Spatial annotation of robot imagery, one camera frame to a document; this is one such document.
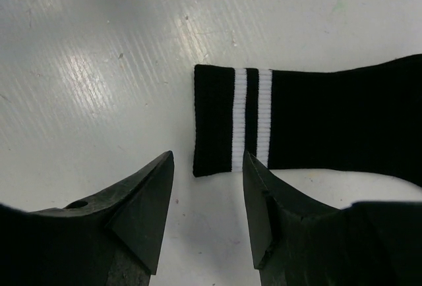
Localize black sock white stripes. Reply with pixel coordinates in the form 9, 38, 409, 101
193, 55, 421, 185

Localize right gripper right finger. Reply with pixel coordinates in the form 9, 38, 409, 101
243, 152, 421, 285

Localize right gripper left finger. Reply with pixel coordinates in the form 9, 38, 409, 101
1, 151, 174, 285

